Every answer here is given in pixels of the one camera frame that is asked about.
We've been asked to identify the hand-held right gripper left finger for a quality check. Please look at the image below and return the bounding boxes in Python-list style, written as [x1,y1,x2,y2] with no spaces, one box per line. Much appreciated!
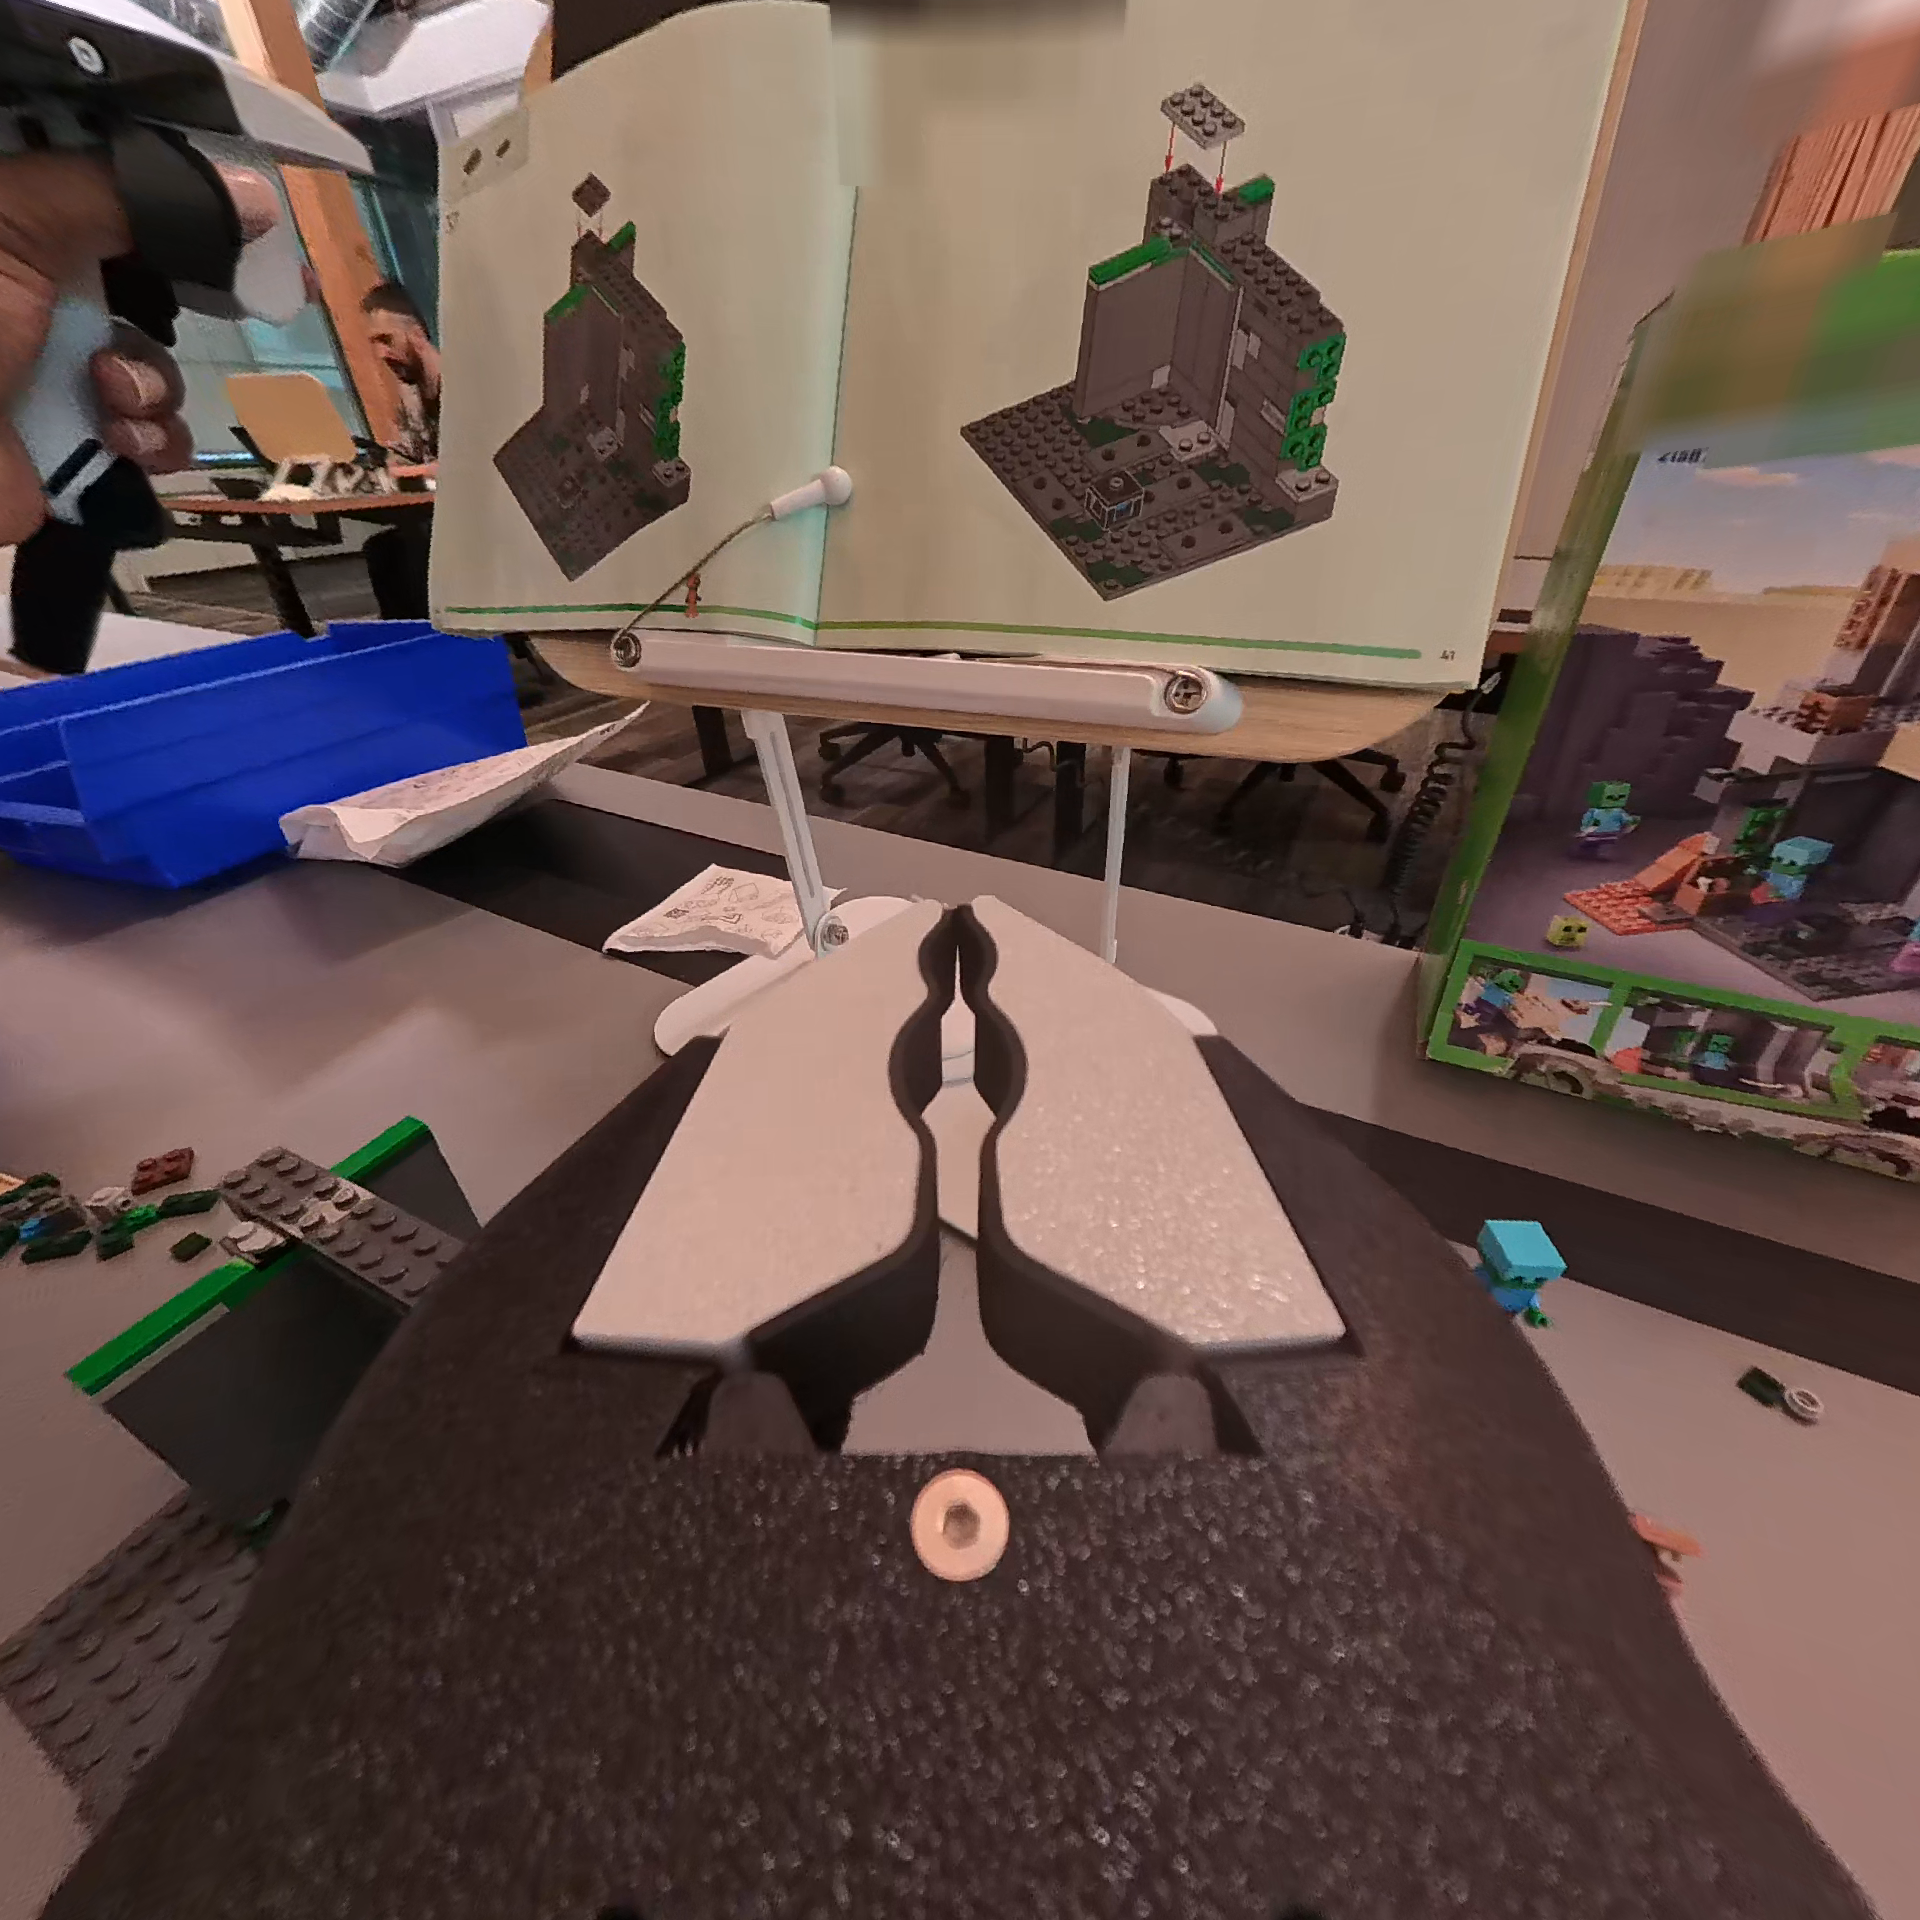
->
[569,902,961,1455]

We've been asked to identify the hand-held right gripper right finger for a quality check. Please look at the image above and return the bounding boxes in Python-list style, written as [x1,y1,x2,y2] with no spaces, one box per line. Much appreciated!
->
[952,897,1353,1455]

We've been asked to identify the grey desk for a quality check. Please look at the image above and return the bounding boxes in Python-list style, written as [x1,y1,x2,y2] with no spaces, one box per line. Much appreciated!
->
[0,608,1920,1920]

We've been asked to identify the person's left hand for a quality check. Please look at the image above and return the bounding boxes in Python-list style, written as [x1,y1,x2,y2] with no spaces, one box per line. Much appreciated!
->
[0,151,194,549]

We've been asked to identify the small flat paper bag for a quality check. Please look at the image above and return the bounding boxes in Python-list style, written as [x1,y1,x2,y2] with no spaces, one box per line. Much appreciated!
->
[604,865,812,959]

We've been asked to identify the blue-headed toy minifigure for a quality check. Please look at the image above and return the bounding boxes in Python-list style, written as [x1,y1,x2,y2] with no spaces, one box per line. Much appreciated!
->
[1469,1218,1565,1328]

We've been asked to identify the black office chair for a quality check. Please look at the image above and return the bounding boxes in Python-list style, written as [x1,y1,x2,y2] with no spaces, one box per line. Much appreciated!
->
[1215,743,1402,842]
[816,721,961,813]

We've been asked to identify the wooden office table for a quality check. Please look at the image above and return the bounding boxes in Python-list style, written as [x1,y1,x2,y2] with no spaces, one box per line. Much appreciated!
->
[157,479,440,641]

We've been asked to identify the grey brick build green trim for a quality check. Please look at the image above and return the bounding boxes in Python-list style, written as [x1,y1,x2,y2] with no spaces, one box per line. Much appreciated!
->
[0,1118,481,1817]

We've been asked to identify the crumpled white paper bag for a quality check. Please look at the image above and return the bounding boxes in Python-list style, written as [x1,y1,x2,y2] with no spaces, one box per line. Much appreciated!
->
[278,721,647,870]

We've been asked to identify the white book stand wooden board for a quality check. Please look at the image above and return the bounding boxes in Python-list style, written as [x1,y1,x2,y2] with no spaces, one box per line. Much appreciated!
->
[517,0,1653,1088]

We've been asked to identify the green toy brick set box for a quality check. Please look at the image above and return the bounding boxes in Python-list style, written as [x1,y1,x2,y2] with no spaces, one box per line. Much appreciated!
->
[1417,247,1920,1187]

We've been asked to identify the blue plastic bin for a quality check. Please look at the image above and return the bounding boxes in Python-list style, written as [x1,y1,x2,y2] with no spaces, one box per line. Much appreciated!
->
[0,622,528,887]

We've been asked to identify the cluster of small loose bricks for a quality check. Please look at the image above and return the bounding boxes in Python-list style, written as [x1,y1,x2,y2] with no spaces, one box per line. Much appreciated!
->
[0,1147,226,1270]

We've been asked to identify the open brick instruction booklet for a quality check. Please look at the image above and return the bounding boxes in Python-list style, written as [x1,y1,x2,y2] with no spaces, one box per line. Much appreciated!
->
[429,0,1629,693]

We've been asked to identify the coiled black cable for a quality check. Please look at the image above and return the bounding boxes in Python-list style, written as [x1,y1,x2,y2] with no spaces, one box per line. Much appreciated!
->
[1381,675,1509,947]

